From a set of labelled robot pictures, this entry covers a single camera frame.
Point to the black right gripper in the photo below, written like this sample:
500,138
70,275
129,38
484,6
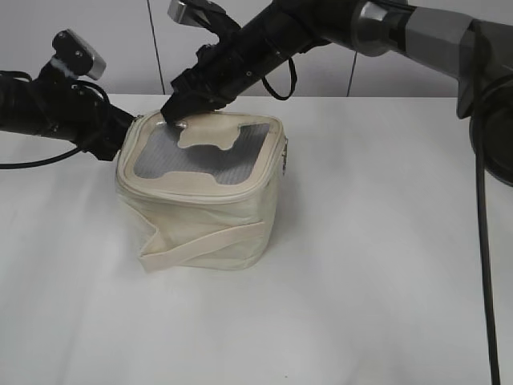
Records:
226,70

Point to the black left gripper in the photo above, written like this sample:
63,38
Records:
83,111

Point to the cream fabric zipper bag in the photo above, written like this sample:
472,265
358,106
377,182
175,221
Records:
203,193

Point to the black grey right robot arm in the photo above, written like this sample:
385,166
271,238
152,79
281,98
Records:
476,53

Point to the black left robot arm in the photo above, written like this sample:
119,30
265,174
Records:
21,114

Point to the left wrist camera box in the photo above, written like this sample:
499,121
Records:
76,56

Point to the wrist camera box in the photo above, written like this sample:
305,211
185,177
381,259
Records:
76,56
197,13

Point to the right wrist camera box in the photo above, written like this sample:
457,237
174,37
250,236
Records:
197,13

